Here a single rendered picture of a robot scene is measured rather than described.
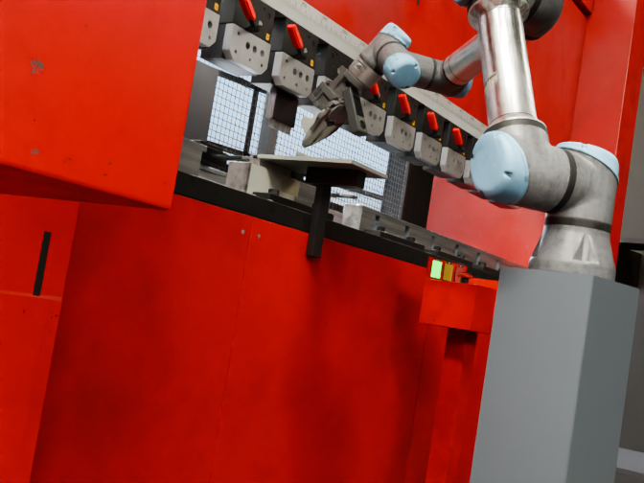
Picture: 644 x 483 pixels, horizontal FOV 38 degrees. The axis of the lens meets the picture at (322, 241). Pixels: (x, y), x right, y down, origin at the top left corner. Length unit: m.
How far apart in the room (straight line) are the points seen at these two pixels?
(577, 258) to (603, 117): 2.73
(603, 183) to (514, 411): 0.42
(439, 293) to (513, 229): 1.89
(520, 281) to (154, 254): 0.69
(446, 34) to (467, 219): 1.51
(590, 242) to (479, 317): 0.86
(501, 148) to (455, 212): 2.89
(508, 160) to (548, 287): 0.23
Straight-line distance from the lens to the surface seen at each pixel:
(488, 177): 1.64
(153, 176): 0.48
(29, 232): 1.49
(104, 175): 0.46
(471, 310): 2.47
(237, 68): 2.25
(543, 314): 1.65
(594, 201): 1.70
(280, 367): 2.24
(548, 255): 1.68
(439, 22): 3.11
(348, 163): 2.17
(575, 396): 1.62
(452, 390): 2.57
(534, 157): 1.63
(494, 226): 4.42
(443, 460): 2.58
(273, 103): 2.37
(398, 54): 2.19
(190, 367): 1.98
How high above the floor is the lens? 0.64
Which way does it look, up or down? 4 degrees up
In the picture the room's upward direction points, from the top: 9 degrees clockwise
